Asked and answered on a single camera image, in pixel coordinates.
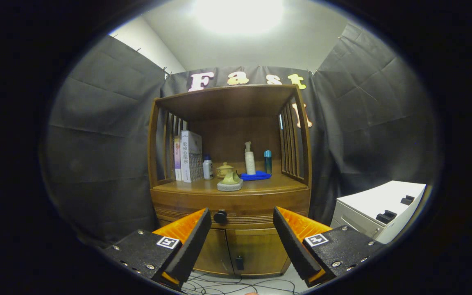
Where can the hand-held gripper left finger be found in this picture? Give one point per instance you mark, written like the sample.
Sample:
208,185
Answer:
193,241

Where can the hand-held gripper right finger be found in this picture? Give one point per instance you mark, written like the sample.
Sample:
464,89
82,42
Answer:
291,241

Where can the black drawer knob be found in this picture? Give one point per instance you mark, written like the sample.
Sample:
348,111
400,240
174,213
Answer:
220,216

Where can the wooden drawer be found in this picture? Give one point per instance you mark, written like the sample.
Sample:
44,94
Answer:
252,205

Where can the wooden cabinet door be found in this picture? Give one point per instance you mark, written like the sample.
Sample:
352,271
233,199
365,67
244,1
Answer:
260,250
217,250

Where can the wooden countertop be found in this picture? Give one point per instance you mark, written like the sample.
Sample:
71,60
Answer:
268,185

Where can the white drawer unit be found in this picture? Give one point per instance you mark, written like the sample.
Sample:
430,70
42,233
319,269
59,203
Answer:
379,200

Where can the wooden cabinet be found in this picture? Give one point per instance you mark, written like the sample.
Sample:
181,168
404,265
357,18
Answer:
228,102

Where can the black door latch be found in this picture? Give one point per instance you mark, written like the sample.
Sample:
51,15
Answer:
240,262

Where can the blue folded cloth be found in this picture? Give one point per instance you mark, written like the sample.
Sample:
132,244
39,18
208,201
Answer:
256,176

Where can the white bottle with blue cap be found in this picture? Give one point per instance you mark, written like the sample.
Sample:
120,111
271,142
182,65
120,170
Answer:
207,169

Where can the yellow lidded teacup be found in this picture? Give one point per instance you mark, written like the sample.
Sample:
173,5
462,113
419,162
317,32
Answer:
223,167

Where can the clear blue bottle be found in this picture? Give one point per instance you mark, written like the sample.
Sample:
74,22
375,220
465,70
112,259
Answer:
268,162

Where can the thin purple book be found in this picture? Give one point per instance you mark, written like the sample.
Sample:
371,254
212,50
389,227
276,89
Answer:
177,159

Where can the thick white book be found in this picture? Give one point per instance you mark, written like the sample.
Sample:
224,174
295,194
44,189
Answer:
191,157

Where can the white pump bottle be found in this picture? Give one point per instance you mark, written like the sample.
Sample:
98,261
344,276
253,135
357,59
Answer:
250,162

